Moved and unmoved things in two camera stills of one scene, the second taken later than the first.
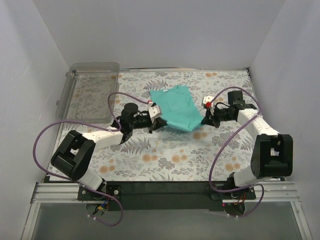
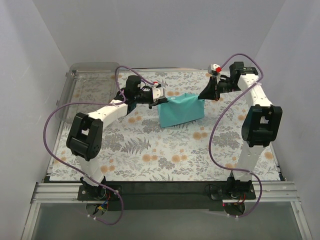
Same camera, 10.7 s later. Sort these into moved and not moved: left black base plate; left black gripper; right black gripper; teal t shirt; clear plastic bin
Moved: teal t shirt; right black gripper; left black gripper
Not moved: clear plastic bin; left black base plate
